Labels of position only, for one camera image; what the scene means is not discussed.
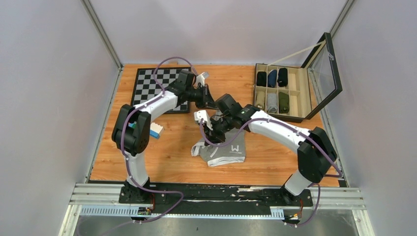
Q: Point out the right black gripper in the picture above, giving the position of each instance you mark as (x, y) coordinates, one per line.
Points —
(215, 138)

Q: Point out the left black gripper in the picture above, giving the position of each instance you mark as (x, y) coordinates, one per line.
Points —
(207, 98)

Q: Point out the grey underwear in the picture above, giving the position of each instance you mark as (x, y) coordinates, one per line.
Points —
(235, 152)
(272, 103)

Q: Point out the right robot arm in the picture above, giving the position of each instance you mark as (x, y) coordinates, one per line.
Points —
(314, 150)

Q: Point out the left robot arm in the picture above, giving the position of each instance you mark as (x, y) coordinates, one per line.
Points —
(135, 188)

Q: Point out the beige rolled underwear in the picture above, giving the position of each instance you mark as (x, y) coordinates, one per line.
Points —
(260, 100)

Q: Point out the grey rolled underwear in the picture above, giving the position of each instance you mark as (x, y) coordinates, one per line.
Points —
(272, 103)

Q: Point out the navy rolled underwear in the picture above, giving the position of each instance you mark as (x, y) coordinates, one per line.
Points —
(272, 78)

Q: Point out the black rolled underwear tall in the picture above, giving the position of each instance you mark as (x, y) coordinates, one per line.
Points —
(282, 77)

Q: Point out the blue white block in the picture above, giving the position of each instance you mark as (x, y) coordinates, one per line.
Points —
(156, 130)

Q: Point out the black white chessboard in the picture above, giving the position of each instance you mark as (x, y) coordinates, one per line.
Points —
(145, 87)

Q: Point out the black compartment storage box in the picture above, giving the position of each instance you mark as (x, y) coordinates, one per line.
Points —
(313, 80)

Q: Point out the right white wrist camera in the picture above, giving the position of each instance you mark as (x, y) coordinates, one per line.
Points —
(202, 117)

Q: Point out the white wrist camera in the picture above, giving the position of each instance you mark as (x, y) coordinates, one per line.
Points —
(202, 117)
(200, 79)

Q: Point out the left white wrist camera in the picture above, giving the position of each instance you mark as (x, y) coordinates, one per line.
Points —
(200, 79)

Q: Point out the left aluminium frame post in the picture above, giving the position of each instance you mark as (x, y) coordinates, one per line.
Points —
(102, 33)

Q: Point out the aluminium frame post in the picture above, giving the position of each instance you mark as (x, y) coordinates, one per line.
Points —
(341, 16)
(102, 33)

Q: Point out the right aluminium frame post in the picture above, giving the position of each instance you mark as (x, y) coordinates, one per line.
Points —
(341, 16)

